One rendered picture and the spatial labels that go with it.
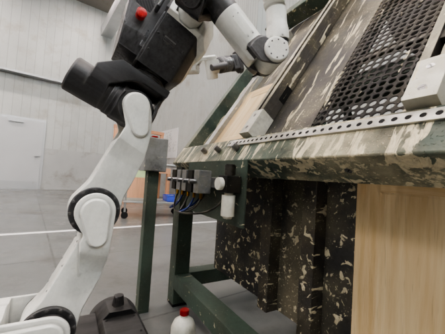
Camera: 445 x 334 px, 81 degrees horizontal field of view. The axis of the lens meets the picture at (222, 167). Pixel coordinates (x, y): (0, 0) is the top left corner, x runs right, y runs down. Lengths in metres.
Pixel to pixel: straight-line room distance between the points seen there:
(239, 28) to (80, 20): 10.37
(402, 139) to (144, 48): 0.75
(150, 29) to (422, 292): 1.06
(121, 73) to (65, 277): 0.63
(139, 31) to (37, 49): 9.64
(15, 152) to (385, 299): 9.65
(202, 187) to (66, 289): 0.53
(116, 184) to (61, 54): 9.79
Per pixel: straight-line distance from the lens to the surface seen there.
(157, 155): 1.42
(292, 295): 1.17
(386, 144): 0.62
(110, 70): 0.92
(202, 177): 0.99
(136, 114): 0.87
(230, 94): 1.74
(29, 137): 9.89
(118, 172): 0.88
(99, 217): 0.84
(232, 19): 0.88
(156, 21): 0.98
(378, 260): 0.90
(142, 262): 1.51
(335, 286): 1.03
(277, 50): 0.86
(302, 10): 1.98
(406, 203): 0.85
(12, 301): 1.09
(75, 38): 10.84
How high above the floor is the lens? 0.74
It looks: 2 degrees up
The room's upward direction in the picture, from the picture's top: 4 degrees clockwise
